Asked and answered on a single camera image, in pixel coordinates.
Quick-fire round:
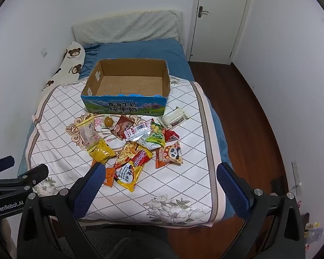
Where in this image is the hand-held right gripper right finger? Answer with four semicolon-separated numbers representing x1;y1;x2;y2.
217;162;305;259

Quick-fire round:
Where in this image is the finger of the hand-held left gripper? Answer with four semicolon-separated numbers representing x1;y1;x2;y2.
0;164;49;192
0;156;15;179

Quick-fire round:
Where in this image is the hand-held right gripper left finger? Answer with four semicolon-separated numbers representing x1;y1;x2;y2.
16;162;106;259

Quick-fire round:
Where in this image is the small red white snack packet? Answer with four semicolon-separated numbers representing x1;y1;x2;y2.
123;119;153;141

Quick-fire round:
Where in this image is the green fruit candy bag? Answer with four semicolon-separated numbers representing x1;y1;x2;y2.
147;122;166;148

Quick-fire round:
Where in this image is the blue printed cardboard box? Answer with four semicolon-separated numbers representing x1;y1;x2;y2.
80;58;171;117

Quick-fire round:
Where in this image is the small orange snack packet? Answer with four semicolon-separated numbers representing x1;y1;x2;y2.
91;160;114;187

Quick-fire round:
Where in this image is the yellow snack packet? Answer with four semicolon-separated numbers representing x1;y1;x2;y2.
88;139;116;165

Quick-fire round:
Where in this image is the yellow red noodle packet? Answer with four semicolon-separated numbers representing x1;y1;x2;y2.
113;141;153;193

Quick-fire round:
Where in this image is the floral checked quilt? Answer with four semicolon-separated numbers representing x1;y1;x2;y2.
27;76;227;228

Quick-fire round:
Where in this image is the clear zip bag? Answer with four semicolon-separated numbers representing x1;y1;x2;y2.
76;119;99;147

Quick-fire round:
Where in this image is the wrapped braised egg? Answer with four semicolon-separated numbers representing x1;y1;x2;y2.
103;115;116;129

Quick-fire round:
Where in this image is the brown red snack packet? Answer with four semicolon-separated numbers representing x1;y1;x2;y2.
111;115;134;140

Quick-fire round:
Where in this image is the clear green snack packet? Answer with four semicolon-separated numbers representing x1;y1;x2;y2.
136;133;158;152

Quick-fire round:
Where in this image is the orange panda snack packet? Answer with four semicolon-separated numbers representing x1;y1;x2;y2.
155;141;183;168

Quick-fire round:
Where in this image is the red triangular snack packet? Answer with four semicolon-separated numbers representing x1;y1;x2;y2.
165;129;179;142

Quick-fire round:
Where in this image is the white wrapped cake packet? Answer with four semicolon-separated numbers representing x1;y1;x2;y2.
161;107;188;128

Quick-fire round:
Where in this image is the bear print pillow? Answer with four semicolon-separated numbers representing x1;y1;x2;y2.
42;41;86;92

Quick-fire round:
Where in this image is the blue bed sheet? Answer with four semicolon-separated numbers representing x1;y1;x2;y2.
17;38;230;219

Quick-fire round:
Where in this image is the grey pillow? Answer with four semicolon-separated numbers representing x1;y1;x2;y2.
71;10;183;45

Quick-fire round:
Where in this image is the white door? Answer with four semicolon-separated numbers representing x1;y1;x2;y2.
189;0;251;65

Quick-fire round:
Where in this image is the white wall power strip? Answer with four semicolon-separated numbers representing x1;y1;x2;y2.
292;160;303;195

